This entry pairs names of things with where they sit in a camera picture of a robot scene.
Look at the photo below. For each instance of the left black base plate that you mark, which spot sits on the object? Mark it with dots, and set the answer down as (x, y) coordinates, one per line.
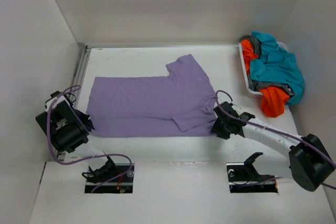
(109, 179)

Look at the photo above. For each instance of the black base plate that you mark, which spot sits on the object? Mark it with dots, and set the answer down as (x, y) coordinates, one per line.
(109, 179)
(244, 179)

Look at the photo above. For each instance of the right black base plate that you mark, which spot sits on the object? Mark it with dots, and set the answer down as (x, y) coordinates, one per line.
(244, 179)

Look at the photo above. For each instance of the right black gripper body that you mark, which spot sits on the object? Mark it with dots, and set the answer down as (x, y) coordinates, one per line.
(220, 128)

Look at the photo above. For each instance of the grey t shirt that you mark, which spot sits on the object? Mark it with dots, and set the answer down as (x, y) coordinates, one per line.
(251, 50)

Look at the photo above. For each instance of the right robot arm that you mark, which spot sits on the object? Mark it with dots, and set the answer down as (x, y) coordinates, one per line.
(302, 158)

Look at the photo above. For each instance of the purple t shirt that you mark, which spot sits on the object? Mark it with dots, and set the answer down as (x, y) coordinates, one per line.
(180, 104)

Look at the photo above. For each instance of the white plastic bin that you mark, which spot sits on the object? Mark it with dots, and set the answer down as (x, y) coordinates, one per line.
(250, 92)

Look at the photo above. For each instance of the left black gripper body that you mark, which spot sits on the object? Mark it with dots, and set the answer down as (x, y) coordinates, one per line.
(83, 117)

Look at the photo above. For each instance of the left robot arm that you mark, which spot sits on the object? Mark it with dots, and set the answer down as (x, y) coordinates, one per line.
(87, 154)

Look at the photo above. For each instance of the teal t shirt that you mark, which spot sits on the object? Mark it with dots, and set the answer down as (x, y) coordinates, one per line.
(276, 64)

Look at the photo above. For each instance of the orange t shirt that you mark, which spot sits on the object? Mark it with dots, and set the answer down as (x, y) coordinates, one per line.
(273, 100)

